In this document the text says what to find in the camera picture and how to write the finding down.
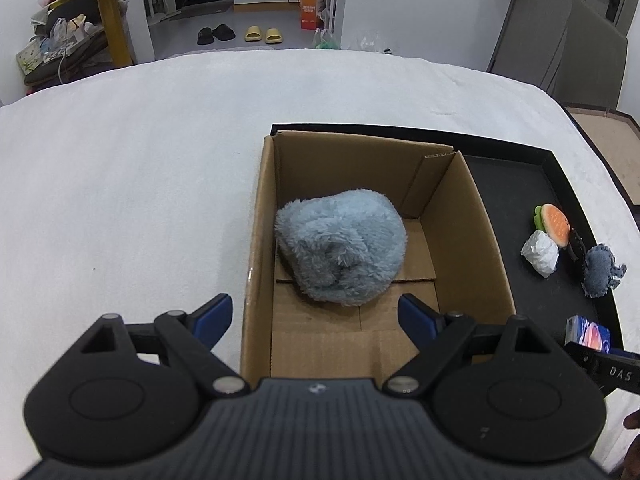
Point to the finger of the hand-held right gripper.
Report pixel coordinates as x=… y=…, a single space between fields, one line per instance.
x=582 y=355

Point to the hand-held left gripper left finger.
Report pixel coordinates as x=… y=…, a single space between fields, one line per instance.
x=216 y=316

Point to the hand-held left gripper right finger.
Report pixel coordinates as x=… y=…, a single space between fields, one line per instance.
x=414 y=320

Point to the blue tissue packet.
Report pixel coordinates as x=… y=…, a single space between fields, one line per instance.
x=589 y=334

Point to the blue denim plush toy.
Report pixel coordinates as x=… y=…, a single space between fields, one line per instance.
x=600 y=270

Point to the brown cardboard box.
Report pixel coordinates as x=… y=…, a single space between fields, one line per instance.
x=465 y=240

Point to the white wad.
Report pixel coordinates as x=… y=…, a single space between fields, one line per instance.
x=540 y=254

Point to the burger plush toy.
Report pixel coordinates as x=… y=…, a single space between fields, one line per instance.
x=555 y=222

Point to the black tray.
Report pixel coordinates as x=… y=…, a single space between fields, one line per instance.
x=505 y=185

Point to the person's right hand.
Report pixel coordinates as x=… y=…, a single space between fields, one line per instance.
x=633 y=419

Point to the fluffy light blue cloth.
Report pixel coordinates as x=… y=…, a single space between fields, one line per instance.
x=340 y=245

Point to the white plastic bag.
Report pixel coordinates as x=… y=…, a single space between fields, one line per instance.
x=372 y=43

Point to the black slipper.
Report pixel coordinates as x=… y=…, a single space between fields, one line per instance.
x=223 y=32
x=205 y=36

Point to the yellow slipper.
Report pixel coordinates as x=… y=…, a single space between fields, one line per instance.
x=273 y=35
x=253 y=34

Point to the green plastic bag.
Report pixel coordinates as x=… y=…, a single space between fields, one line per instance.
x=327 y=40

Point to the yellow table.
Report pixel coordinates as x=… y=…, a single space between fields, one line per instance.
x=112 y=20

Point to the orange cardboard box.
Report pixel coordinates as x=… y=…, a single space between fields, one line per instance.
x=311 y=10

